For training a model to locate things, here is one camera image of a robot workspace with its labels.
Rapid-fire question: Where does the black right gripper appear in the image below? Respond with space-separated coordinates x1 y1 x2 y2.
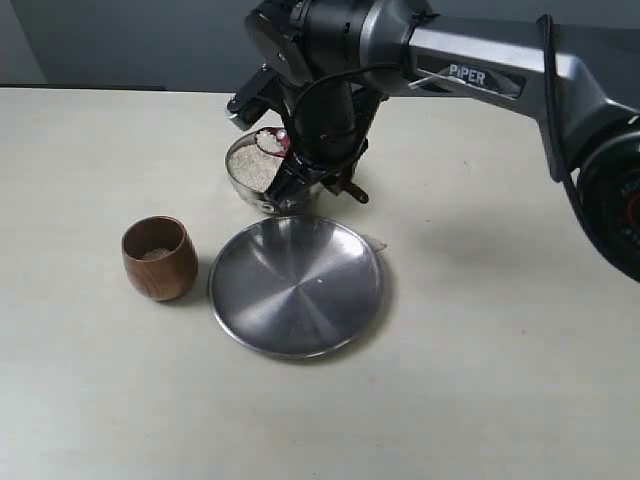
265 79 370 204

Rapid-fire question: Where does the dark red wooden spoon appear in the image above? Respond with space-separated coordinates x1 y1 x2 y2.
252 126 370 204

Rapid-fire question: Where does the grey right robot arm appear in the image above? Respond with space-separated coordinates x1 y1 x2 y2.
227 1 639 278

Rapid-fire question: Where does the steel bowl of rice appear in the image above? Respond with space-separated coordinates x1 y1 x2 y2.
224 130 321 216

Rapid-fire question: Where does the brown wooden cup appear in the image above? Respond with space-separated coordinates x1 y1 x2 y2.
121 216 199 302

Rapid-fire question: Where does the clear tape scrap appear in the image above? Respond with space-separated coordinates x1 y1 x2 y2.
363 235 388 253

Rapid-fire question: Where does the round steel plate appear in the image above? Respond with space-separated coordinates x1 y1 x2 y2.
207 215 387 360

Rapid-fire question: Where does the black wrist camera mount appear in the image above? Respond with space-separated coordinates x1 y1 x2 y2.
226 64 283 131

